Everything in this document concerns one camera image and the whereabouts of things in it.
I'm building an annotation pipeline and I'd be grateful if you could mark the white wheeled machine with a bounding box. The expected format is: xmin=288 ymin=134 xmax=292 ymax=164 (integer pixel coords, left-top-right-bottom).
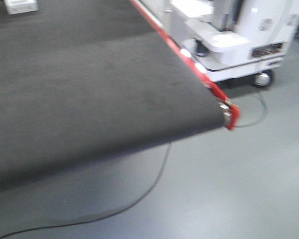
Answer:
xmin=142 ymin=0 xmax=299 ymax=88

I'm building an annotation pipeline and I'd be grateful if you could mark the white cardboard box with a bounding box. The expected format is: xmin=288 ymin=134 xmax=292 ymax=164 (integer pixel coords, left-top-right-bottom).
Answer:
xmin=4 ymin=0 xmax=39 ymax=15

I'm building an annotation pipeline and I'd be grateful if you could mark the grey floor cable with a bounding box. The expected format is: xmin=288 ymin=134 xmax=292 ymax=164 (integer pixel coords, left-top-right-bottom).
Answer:
xmin=0 ymin=91 xmax=269 ymax=239

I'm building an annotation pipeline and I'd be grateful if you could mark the red conveyor side rail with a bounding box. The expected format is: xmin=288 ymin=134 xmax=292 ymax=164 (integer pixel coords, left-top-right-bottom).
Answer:
xmin=131 ymin=0 xmax=241 ymax=130

